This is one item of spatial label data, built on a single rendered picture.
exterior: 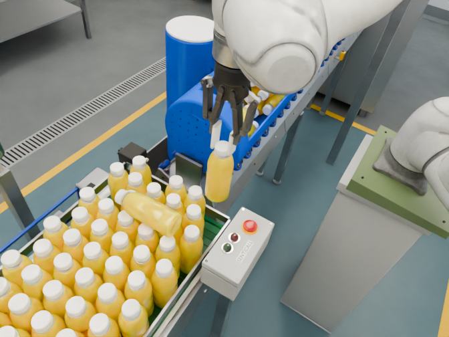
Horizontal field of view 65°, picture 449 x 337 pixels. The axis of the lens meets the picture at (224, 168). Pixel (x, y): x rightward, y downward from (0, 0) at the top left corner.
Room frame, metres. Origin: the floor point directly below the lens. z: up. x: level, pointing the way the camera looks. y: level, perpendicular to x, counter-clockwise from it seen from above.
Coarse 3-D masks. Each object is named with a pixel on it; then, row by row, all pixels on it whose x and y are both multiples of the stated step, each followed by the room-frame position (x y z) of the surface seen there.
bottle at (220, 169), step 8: (208, 160) 0.60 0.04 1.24; (216, 160) 0.59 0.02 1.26; (224, 160) 0.59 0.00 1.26; (232, 160) 0.60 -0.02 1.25; (208, 168) 0.59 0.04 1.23; (216, 168) 0.58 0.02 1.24; (224, 168) 0.58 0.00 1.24; (232, 168) 0.59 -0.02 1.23; (208, 176) 0.59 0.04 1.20; (216, 176) 0.58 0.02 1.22; (224, 176) 0.58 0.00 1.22; (232, 176) 0.60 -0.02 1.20; (208, 184) 0.58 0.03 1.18; (216, 184) 0.58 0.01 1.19; (224, 184) 0.58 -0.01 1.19; (208, 192) 0.58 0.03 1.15; (216, 192) 0.58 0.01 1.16; (224, 192) 0.58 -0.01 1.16; (216, 200) 0.58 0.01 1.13; (224, 200) 0.59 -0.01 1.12
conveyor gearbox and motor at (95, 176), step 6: (96, 168) 0.85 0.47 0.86; (90, 174) 0.82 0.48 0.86; (96, 174) 0.82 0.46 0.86; (102, 174) 0.83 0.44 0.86; (108, 174) 0.83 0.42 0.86; (84, 180) 0.79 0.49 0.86; (90, 180) 0.79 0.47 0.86; (96, 180) 0.79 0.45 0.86; (78, 186) 0.76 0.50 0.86; (84, 186) 0.76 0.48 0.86; (108, 186) 0.78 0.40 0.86; (102, 192) 0.75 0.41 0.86
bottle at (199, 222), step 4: (184, 216) 0.56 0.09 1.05; (200, 216) 0.57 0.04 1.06; (184, 220) 0.55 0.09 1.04; (188, 220) 0.55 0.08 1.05; (192, 220) 0.55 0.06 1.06; (196, 220) 0.55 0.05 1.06; (200, 220) 0.56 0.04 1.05; (184, 224) 0.55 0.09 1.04; (188, 224) 0.54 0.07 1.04; (192, 224) 0.54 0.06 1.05; (196, 224) 0.55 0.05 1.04; (200, 224) 0.55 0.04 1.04; (184, 228) 0.54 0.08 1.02; (200, 228) 0.55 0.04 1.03; (200, 232) 0.55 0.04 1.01
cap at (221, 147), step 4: (220, 140) 0.62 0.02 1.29; (216, 144) 0.61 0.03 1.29; (220, 144) 0.61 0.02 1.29; (224, 144) 0.61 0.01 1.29; (228, 144) 0.61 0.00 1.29; (216, 148) 0.60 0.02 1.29; (220, 148) 0.60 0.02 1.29; (224, 148) 0.60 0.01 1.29; (216, 152) 0.59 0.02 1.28; (220, 152) 0.59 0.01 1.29; (224, 152) 0.59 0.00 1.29
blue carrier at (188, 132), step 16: (192, 96) 0.87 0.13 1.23; (288, 96) 1.12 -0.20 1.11; (176, 112) 0.87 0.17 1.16; (192, 112) 0.85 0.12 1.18; (224, 112) 0.83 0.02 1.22; (272, 112) 1.00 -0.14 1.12; (176, 128) 0.87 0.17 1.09; (192, 128) 0.84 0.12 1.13; (208, 128) 0.82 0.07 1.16; (224, 128) 0.80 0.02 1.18; (176, 144) 0.87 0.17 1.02; (192, 144) 0.84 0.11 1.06; (208, 144) 0.82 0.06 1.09; (240, 144) 0.79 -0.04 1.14; (240, 160) 0.80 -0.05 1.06
